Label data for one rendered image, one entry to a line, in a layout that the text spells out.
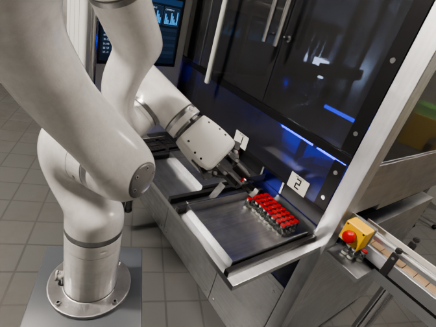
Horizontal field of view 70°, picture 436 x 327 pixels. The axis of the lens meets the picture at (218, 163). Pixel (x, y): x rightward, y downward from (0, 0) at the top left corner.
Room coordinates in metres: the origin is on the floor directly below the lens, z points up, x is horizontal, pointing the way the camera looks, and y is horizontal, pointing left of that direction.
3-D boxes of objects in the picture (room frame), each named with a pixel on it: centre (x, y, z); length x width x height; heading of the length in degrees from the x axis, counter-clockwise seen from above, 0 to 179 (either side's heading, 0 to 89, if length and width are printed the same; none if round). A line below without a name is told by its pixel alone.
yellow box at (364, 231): (0.83, -0.49, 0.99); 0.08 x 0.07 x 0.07; 133
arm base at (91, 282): (0.50, 0.22, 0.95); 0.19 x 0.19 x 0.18
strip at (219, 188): (0.94, 0.01, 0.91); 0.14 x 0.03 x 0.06; 134
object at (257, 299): (1.95, -0.09, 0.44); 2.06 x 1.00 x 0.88; 43
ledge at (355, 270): (0.85, -0.53, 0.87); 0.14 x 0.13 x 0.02; 133
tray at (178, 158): (1.18, 0.00, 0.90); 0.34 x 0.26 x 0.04; 133
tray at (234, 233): (0.86, -0.15, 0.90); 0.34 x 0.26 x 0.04; 133
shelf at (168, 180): (1.01, -0.07, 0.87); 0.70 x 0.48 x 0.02; 43
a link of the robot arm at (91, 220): (0.51, 0.25, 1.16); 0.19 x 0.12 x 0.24; 71
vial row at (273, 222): (0.92, -0.22, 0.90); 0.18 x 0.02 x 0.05; 42
